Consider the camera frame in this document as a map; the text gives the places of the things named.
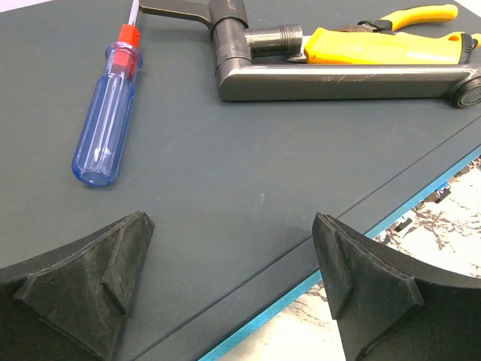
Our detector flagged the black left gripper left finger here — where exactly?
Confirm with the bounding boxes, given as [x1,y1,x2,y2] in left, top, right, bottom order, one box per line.
[1,211,155,360]

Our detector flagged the dark blue network switch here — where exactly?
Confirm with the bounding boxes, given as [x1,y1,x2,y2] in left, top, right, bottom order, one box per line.
[1,1,480,360]

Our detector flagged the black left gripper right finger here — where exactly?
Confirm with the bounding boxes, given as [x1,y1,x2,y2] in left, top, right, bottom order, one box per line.
[312,214,480,360]

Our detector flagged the yellow black crimping tool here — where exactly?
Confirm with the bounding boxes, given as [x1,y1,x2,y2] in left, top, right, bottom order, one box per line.
[288,28,480,65]

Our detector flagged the grey metal faucet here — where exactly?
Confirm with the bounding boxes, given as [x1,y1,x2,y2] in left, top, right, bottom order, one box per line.
[139,1,480,108]

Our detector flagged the blue handled screwdriver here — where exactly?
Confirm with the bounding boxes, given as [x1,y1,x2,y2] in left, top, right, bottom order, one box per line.
[71,1,143,187]

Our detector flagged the yellow handled pliers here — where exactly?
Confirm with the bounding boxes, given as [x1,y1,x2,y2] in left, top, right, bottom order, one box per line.
[337,4,458,32]

